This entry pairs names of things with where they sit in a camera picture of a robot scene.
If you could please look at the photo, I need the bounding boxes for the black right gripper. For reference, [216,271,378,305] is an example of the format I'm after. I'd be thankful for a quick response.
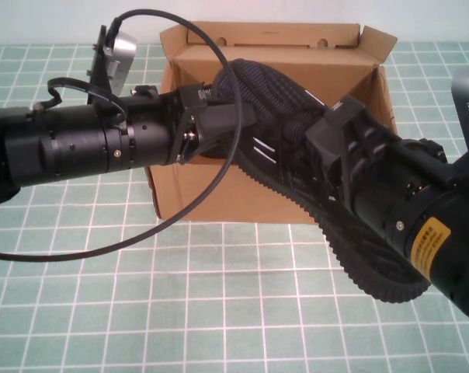
[303,96,405,218]

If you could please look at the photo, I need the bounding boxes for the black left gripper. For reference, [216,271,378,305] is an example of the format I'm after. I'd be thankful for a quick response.
[171,83,258,166]

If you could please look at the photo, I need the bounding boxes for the black mesh sneaker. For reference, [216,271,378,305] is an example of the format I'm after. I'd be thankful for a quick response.
[212,58,432,304]

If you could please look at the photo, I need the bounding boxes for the brown cardboard shoe box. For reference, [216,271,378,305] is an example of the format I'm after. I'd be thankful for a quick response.
[147,22,398,225]

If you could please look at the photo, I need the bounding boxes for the green checked tablecloth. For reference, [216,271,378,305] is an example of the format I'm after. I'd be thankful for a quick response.
[0,40,469,373]

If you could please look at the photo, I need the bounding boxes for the thick black camera cable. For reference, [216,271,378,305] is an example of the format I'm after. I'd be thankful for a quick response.
[0,9,244,263]

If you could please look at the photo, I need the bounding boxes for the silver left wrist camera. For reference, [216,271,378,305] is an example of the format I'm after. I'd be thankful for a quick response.
[101,33,138,96]

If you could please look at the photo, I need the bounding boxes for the black left camera mount plate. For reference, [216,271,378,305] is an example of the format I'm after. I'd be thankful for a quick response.
[86,24,121,108]

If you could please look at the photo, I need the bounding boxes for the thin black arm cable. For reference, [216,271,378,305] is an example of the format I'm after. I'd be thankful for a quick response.
[46,76,129,129]

